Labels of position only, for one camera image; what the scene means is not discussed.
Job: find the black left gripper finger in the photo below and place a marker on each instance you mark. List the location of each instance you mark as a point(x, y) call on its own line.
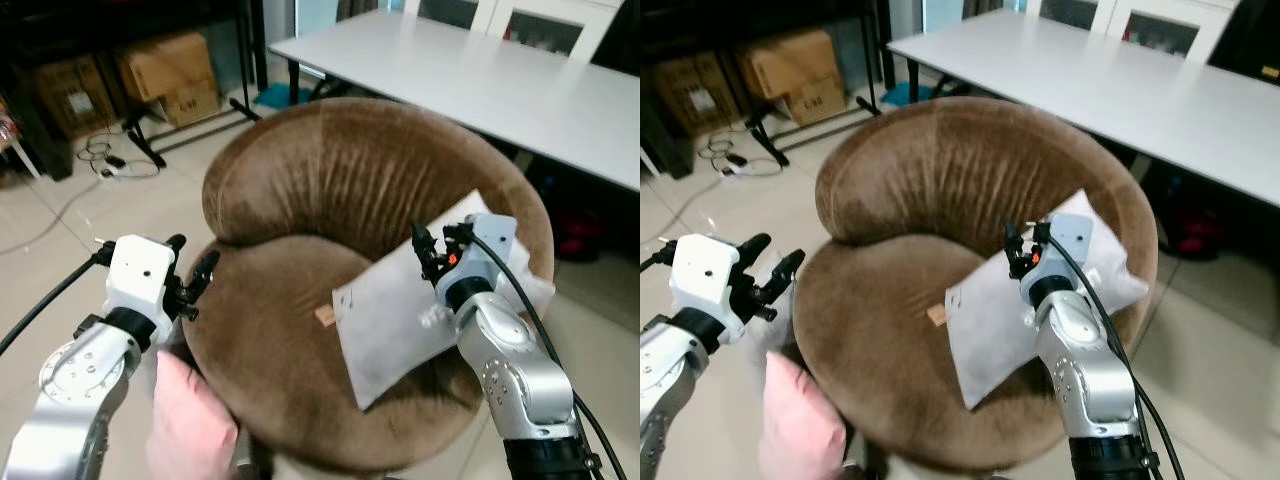
point(205, 268)
point(176, 243)
point(786, 270)
point(752, 248)

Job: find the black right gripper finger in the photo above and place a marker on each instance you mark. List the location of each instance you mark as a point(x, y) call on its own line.
point(1013, 240)
point(1040, 233)
point(423, 242)
point(458, 233)

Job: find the white rectangular pillow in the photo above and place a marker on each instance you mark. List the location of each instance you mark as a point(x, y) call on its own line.
point(990, 330)
point(390, 320)

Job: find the brown sofa label tag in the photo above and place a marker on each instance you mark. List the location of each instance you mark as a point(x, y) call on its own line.
point(324, 316)
point(936, 316)

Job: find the brown round velvet sofa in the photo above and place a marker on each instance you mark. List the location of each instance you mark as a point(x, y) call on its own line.
point(920, 180)
point(300, 180)

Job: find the pink pillow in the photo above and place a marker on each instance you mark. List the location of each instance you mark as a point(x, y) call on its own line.
point(800, 425)
point(188, 425)

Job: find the teal floor mat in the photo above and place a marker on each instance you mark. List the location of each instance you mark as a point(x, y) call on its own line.
point(280, 96)
point(903, 94)

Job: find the black metal stand leg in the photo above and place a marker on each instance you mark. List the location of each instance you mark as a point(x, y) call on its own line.
point(765, 138)
point(145, 140)

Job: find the red and black bag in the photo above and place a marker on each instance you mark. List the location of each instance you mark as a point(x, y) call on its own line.
point(578, 235)
point(1198, 232)

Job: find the small printed cardboard box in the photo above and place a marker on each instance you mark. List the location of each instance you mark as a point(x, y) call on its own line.
point(192, 103)
point(818, 102)

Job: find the white long table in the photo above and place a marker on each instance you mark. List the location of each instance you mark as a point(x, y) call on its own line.
point(1100, 85)
point(480, 80)

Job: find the labelled dark cardboard box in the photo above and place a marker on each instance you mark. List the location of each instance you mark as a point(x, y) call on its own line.
point(75, 95)
point(695, 95)

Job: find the large plain cardboard box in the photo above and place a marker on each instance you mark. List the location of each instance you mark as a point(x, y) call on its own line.
point(785, 60)
point(165, 62)

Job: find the white wooden chair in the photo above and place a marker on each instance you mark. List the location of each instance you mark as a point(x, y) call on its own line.
point(445, 12)
point(1068, 12)
point(545, 30)
point(1165, 30)

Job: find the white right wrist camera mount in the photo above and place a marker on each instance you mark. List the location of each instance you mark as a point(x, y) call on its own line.
point(490, 250)
point(1072, 245)

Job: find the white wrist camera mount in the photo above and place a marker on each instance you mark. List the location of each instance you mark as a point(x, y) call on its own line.
point(138, 272)
point(490, 250)
point(702, 272)
point(1072, 245)

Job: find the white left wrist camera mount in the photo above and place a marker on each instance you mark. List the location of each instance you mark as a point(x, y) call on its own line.
point(138, 272)
point(702, 272)

